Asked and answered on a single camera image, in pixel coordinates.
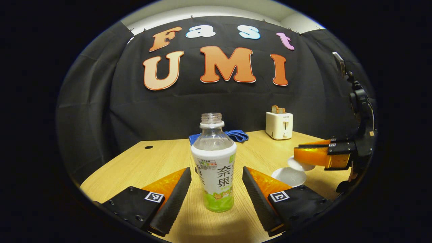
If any black backdrop cloth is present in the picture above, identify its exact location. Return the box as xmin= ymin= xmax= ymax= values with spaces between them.
xmin=57 ymin=15 xmax=377 ymax=186

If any white teacup lid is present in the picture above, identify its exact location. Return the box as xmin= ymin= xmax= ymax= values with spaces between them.
xmin=288 ymin=156 xmax=316 ymax=171

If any white toaster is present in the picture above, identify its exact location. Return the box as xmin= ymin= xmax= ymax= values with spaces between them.
xmin=265 ymin=111 xmax=293 ymax=140

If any clear water bottle green label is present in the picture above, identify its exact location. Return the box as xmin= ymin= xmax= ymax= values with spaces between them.
xmin=191 ymin=113 xmax=237 ymax=213

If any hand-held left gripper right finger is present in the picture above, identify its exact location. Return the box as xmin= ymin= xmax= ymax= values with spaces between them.
xmin=242 ymin=166 xmax=338 ymax=237

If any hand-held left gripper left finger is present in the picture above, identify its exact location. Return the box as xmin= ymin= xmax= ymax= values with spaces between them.
xmin=93 ymin=168 xmax=192 ymax=237

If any blue folded towel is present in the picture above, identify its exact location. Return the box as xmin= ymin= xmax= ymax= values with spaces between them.
xmin=189 ymin=130 xmax=249 ymax=145

